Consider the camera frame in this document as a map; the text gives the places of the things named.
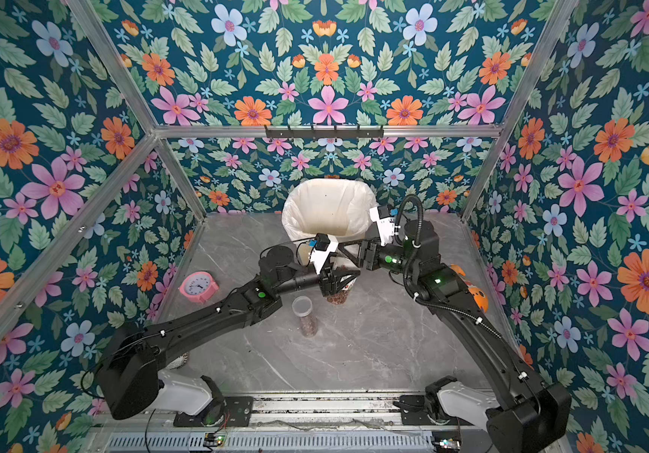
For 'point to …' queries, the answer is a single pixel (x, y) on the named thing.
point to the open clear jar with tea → (302, 306)
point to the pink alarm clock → (198, 287)
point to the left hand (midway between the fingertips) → (355, 263)
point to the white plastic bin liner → (340, 208)
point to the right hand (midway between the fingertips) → (354, 237)
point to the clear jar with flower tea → (341, 296)
